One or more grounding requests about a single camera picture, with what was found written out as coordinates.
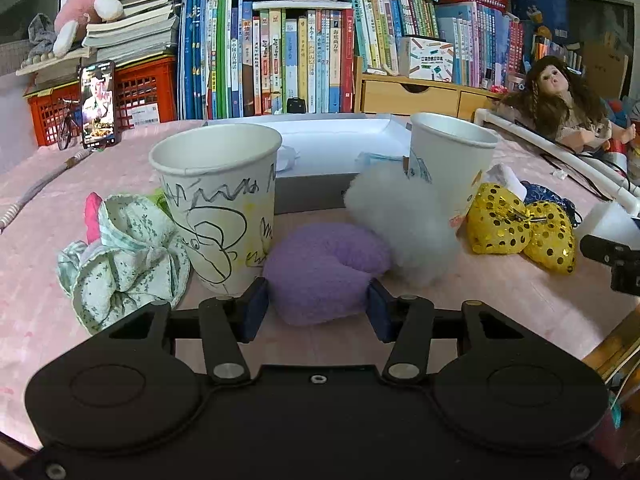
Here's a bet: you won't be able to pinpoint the blue carton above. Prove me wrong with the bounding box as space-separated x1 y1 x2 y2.
509 0 570 41

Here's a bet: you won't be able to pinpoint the floral fabric scrunchie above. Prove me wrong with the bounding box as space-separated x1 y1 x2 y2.
56 194 192 336

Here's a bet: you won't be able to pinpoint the stack of worn books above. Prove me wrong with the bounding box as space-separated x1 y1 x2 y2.
82 0 180 63

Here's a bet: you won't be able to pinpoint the white paper cup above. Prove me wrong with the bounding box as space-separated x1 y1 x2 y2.
402 112 501 231

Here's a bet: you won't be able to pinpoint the white crumpled tissue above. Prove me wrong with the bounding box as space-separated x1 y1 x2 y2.
482 164 528 201

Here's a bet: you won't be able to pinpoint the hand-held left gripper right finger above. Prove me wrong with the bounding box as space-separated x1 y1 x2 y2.
365 279 526 386

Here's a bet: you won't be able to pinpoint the dark blue patterned cloth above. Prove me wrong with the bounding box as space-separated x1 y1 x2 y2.
520 180 583 228

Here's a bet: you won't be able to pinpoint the row of tall picture books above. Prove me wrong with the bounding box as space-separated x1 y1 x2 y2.
177 0 358 120

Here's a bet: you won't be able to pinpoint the brown-haired doll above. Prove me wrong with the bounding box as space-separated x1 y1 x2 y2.
500 55 637 153

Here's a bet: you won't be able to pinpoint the small white item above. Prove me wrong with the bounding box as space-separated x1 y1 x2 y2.
277 144 301 171

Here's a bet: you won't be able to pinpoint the red plastic crate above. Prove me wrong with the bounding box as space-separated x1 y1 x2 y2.
26 56 178 147

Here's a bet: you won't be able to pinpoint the grey shallow box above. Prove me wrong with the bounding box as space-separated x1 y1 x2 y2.
202 112 416 216

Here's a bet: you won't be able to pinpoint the white printed carton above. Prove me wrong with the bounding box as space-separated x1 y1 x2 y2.
397 36 455 82

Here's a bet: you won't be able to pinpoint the grey plush toy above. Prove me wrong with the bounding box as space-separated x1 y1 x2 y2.
27 12 59 59

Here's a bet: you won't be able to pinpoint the scribbled paper cup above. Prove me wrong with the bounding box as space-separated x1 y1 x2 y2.
149 122 284 297

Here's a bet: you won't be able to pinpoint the smartphone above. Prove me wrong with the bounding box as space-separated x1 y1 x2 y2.
79 60 121 150

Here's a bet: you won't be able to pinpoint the wooden drawer organiser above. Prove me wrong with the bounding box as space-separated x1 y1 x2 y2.
354 57 506 122

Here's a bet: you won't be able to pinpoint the miniature bicycle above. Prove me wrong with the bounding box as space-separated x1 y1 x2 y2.
56 99 84 151

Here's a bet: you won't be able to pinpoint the white block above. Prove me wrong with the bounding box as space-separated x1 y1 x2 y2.
575 201 640 251

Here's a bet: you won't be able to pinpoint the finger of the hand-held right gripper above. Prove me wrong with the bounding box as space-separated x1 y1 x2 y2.
580 234 634 264
610 259 640 297

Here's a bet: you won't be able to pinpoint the braided cable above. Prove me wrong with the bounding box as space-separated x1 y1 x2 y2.
0 147 93 233

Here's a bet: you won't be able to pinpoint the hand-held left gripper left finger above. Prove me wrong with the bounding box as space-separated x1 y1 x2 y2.
107 276 271 386

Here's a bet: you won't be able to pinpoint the green cloth toy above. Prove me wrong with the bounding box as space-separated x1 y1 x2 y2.
150 189 174 217

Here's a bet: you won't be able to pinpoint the white plastic pipe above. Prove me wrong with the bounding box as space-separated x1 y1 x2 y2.
474 107 640 218

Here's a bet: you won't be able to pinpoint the purple plush cushion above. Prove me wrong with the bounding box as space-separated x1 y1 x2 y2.
262 222 393 327

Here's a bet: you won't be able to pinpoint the row of slim paperback books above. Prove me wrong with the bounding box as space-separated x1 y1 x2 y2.
355 0 526 88

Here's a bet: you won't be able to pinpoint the cardboard box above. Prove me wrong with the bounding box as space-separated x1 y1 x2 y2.
582 42 630 101

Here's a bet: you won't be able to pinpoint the white fluffy plush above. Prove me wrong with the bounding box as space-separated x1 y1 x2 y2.
343 162 461 288

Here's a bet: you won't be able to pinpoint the black cable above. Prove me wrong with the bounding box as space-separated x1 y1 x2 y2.
540 132 626 201

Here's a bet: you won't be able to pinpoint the pink plush toy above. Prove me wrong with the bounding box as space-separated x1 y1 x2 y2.
52 0 124 58

